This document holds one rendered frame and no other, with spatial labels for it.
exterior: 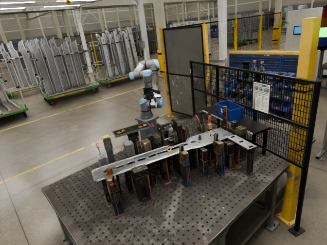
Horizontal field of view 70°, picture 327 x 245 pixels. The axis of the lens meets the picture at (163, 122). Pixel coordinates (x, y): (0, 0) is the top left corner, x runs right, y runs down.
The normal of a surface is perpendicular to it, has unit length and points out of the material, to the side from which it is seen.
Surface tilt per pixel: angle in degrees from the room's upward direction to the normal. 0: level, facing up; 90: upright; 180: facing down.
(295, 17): 90
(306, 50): 92
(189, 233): 0
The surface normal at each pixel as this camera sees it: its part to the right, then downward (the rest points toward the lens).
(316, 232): -0.11, -0.91
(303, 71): -0.89, 0.26
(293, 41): -0.75, 0.33
